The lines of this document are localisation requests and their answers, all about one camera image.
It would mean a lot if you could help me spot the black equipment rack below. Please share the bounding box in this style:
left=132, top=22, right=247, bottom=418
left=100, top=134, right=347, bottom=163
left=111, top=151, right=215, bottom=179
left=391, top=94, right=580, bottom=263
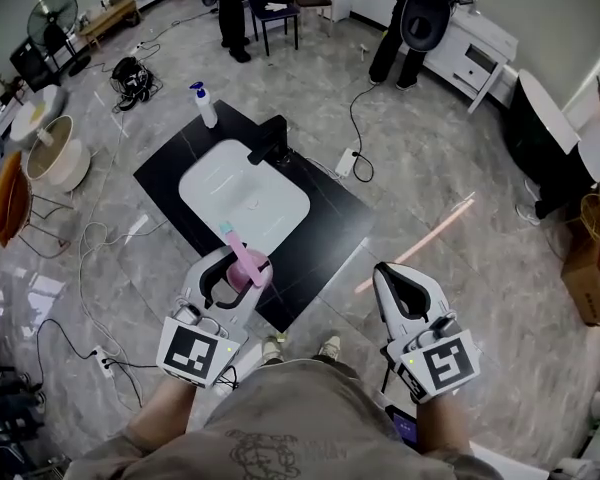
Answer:
left=0, top=365, right=46, bottom=449

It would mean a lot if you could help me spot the long black floor cable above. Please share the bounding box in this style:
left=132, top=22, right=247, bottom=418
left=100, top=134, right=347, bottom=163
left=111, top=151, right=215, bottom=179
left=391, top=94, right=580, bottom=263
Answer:
left=348, top=80, right=381, bottom=184

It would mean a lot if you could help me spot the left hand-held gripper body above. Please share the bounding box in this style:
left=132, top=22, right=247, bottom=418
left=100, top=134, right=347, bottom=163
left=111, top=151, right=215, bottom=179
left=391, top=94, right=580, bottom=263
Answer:
left=155, top=297, right=250, bottom=388

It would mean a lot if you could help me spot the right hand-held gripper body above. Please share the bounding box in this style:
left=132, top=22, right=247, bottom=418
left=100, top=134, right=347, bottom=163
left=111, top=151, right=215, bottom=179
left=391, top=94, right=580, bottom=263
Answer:
left=379, top=311, right=482, bottom=406

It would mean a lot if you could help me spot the white power strip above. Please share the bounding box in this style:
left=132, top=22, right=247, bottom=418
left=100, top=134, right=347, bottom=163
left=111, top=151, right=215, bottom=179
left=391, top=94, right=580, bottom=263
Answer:
left=334, top=147, right=359, bottom=178
left=93, top=346, right=116, bottom=379

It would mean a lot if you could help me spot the black cable bundle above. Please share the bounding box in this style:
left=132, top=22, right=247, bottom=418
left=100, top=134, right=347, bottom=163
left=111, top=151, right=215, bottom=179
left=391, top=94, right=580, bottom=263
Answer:
left=109, top=56, right=156, bottom=112

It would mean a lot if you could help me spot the black top vanity cabinet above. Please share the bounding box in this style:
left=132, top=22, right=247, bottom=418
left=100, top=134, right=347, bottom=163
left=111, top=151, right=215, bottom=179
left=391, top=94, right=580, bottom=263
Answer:
left=132, top=99, right=376, bottom=334

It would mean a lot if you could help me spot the black device purple screen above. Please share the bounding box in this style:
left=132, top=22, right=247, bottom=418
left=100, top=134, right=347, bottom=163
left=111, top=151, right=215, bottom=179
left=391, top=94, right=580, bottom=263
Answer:
left=384, top=404, right=420, bottom=452

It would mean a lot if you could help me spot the person's left forearm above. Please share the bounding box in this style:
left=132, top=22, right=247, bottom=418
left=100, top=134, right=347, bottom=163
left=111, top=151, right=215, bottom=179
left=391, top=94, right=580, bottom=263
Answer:
left=127, top=377, right=199, bottom=447

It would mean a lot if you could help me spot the white pump bottle blue cap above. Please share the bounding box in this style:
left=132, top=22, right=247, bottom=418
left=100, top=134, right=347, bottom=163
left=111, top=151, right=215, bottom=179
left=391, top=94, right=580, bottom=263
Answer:
left=188, top=81, right=219, bottom=129

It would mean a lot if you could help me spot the person's right forearm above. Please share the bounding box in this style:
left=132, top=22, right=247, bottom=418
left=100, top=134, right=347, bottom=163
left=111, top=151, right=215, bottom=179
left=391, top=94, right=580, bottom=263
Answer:
left=414, top=392, right=474, bottom=457

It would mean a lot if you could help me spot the person's right shoe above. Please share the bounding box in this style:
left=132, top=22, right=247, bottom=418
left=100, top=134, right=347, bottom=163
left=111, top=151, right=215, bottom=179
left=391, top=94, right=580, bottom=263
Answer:
left=318, top=335, right=342, bottom=360

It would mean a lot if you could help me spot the brown cardboard box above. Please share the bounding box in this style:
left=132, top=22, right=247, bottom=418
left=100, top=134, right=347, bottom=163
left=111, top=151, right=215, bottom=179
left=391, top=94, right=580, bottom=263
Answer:
left=559, top=180, right=600, bottom=327

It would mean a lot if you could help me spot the person's shoe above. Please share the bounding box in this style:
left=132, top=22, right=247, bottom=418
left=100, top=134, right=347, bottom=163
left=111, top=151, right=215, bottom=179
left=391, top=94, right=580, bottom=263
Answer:
left=318, top=335, right=342, bottom=360
left=262, top=335, right=284, bottom=364

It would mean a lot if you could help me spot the white sink basin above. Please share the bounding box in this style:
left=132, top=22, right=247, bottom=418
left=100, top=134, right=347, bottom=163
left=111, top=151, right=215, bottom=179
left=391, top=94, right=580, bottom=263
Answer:
left=178, top=138, right=312, bottom=257

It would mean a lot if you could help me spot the white round side table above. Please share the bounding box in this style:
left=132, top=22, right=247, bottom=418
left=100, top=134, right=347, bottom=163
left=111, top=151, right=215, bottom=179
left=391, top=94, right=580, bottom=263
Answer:
left=9, top=85, right=70, bottom=150

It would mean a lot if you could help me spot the pink spray bottle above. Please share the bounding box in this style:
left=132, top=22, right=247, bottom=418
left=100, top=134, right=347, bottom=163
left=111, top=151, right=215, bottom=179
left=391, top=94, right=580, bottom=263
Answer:
left=218, top=220, right=274, bottom=292

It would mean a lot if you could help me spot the thin black floor cable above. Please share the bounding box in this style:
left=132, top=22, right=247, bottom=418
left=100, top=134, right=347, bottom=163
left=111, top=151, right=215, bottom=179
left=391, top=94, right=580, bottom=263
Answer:
left=34, top=317, right=159, bottom=409

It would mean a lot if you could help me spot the person's grey printed shirt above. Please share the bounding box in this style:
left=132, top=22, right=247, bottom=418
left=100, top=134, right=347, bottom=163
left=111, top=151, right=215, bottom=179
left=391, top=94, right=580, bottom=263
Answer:
left=62, top=360, right=506, bottom=480

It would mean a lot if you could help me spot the black faucet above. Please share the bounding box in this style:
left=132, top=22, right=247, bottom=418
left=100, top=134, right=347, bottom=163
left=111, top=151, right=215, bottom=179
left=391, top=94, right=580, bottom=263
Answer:
left=246, top=114, right=292, bottom=165

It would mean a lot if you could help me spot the black box speaker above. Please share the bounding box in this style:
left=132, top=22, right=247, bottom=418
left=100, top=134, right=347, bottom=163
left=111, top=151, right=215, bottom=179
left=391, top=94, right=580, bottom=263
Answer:
left=9, top=35, right=61, bottom=93

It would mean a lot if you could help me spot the beige round side table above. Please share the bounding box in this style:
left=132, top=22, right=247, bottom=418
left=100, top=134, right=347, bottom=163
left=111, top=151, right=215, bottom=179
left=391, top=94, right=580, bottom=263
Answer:
left=24, top=115, right=92, bottom=193

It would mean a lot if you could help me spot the orange wire frame chair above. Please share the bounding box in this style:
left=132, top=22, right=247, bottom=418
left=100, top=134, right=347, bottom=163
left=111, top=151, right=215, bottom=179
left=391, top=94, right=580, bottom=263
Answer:
left=0, top=150, right=75, bottom=259

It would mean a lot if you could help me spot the wooden bench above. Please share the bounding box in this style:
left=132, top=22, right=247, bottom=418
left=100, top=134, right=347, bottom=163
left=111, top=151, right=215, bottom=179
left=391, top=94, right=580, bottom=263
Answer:
left=77, top=0, right=142, bottom=52

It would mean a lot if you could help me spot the long white floor cable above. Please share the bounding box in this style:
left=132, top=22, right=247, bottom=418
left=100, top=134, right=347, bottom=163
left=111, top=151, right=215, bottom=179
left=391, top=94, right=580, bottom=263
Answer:
left=77, top=220, right=169, bottom=354

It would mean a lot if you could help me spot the person's left shoe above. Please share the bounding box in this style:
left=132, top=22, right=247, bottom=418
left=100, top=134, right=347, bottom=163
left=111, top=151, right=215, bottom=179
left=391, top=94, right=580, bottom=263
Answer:
left=262, top=335, right=284, bottom=364

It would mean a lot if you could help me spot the white drawer cabinet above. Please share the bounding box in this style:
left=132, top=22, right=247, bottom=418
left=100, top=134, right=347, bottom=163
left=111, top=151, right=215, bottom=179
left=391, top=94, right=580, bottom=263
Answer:
left=422, top=5, right=520, bottom=114

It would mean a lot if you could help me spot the black bathtub white rim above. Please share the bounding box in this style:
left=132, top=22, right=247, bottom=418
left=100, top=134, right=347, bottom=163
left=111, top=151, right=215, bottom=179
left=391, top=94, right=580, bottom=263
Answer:
left=502, top=68, right=596, bottom=204

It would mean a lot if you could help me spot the black standing fan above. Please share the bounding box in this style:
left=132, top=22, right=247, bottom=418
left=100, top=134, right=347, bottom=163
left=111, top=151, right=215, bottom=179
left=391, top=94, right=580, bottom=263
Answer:
left=27, top=0, right=92, bottom=78

